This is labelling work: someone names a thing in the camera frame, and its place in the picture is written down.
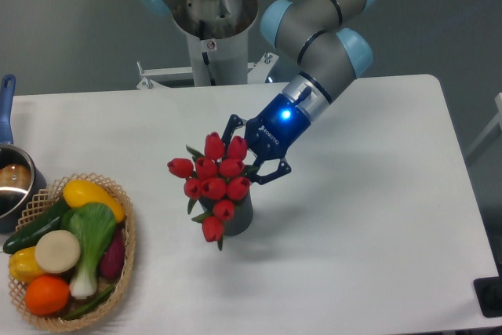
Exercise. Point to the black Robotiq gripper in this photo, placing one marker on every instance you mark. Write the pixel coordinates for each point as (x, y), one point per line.
(269, 135)

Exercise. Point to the red tulip bouquet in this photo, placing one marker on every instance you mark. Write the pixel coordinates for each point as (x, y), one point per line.
(217, 174)

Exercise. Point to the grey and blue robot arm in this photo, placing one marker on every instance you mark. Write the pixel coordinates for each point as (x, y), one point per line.
(311, 33)

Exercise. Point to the dark grey ribbed vase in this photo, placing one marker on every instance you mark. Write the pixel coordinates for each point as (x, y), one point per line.
(242, 219)

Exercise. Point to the green bok choy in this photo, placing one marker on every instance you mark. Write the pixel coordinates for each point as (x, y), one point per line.
(94, 226)

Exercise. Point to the purple sweet potato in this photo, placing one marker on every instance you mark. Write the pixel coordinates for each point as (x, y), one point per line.
(112, 261)

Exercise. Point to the yellow squash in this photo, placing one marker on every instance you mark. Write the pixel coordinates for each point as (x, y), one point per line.
(79, 192)

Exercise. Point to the woven wicker basket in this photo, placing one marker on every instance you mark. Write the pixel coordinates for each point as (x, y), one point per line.
(39, 204)

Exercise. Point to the beige round disc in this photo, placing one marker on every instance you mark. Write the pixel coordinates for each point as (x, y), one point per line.
(57, 251)

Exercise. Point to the green chili pepper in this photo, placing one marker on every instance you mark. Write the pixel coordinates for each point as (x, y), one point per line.
(89, 306)

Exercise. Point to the white furniture piece at right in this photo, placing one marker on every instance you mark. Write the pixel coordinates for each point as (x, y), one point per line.
(486, 137)

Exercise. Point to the dark green cucumber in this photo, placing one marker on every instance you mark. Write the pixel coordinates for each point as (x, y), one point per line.
(31, 233)

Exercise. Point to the orange fruit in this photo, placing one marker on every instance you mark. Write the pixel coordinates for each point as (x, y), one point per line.
(46, 295)

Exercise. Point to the yellow bell pepper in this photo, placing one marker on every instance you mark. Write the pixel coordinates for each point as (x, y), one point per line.
(23, 265)

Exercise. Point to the black device at table edge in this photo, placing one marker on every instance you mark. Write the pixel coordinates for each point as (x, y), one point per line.
(488, 293)

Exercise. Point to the white metal base frame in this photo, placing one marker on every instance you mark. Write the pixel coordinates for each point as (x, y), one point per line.
(257, 72)

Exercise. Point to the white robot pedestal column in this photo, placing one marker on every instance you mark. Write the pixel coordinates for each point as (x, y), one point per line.
(217, 38)

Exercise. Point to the blue handled saucepan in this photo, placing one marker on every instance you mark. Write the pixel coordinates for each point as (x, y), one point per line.
(20, 177)

